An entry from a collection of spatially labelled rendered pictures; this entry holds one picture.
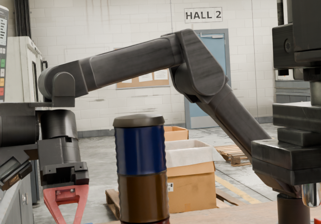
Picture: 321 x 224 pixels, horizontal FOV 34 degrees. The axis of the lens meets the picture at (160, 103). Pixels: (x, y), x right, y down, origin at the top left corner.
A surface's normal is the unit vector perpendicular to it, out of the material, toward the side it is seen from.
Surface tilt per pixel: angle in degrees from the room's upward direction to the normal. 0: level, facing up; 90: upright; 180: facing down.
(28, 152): 148
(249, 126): 88
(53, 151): 58
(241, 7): 90
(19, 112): 90
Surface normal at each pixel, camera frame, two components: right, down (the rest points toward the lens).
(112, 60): 0.43, -0.05
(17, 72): 0.18, 0.04
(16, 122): 0.35, -0.38
